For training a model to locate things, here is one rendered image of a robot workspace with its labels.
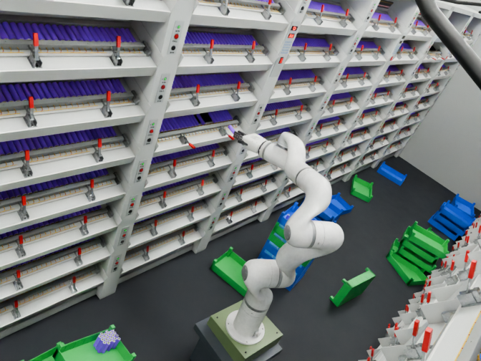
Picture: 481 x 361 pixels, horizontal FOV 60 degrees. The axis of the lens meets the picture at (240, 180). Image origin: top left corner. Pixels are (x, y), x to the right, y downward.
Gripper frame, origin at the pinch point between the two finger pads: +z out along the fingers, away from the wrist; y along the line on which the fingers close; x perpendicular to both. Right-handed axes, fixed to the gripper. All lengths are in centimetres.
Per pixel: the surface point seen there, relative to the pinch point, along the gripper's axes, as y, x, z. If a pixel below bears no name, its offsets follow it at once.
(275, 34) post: -24, -44, 10
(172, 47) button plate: 42, -38, 6
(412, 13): -164, -64, 1
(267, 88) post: -27.3, -17.4, 9.7
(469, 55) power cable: 73, -65, -94
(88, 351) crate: 68, 102, 6
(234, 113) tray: -23.4, 1.2, 23.9
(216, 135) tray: -3.1, 7.6, 16.0
